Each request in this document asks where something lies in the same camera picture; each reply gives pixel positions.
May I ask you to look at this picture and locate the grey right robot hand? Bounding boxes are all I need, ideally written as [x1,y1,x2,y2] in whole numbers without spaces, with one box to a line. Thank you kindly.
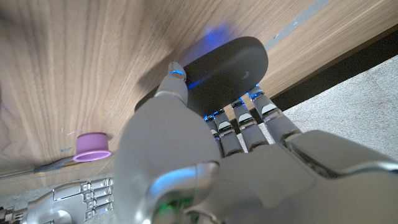
[23,177,114,224]

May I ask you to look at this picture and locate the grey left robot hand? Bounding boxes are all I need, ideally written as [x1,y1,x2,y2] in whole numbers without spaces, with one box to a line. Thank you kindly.
[113,61,398,224]

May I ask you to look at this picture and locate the black glasses case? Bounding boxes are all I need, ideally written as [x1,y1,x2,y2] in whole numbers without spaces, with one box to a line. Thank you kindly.
[135,36,269,118]

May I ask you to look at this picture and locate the small purple cup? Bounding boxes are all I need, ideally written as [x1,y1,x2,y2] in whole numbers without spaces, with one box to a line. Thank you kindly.
[72,132,112,163]

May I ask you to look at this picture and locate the grey handled scissors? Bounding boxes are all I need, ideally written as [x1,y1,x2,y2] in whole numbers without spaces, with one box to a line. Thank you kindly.
[0,155,78,180]

